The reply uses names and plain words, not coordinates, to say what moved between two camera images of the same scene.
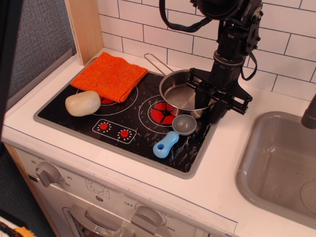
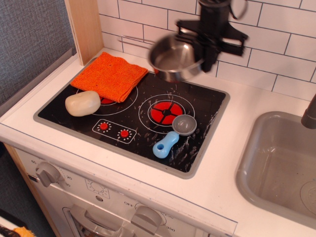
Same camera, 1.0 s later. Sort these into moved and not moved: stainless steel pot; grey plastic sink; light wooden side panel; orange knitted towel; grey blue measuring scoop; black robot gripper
Moved: stainless steel pot; black robot gripper
Not moved: light wooden side panel; grey blue measuring scoop; grey plastic sink; orange knitted towel
